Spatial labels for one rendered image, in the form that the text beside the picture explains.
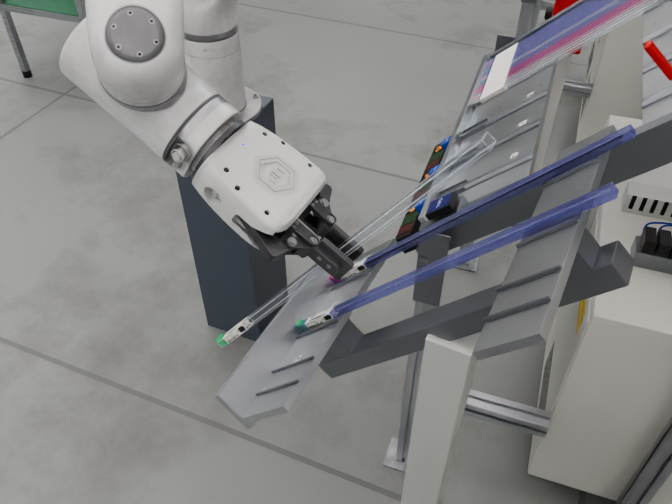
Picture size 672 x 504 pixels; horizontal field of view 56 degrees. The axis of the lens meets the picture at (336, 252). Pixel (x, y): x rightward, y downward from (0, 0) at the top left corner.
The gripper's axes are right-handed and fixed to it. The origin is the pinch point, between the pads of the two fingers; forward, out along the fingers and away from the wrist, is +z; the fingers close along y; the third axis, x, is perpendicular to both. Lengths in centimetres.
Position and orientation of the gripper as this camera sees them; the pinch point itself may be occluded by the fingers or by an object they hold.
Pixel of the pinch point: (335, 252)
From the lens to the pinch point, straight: 63.8
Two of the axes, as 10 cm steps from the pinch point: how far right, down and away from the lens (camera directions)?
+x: -4.8, 4.5, 7.5
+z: 7.5, 6.5, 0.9
